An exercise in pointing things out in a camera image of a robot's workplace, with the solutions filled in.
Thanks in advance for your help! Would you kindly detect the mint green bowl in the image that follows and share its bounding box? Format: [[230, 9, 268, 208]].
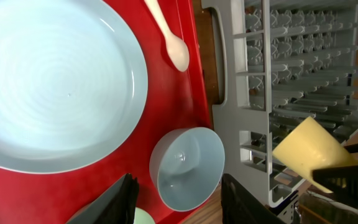
[[133, 207, 155, 224]]

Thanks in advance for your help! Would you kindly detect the yellow plastic cup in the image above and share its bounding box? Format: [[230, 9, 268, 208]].
[[273, 117, 358, 194]]

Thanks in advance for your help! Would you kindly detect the light blue bowl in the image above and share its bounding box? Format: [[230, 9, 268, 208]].
[[149, 127, 225, 212]]

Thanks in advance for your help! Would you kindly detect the white plastic spoon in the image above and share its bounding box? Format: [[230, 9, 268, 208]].
[[145, 0, 190, 72]]

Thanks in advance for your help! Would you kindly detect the grey plastic dishwasher rack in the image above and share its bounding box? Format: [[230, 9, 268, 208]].
[[201, 0, 358, 207]]

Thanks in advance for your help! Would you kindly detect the red plastic tray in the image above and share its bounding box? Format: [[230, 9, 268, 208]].
[[0, 0, 210, 223]]

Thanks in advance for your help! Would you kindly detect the light blue plate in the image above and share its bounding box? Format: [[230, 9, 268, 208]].
[[0, 0, 148, 174]]

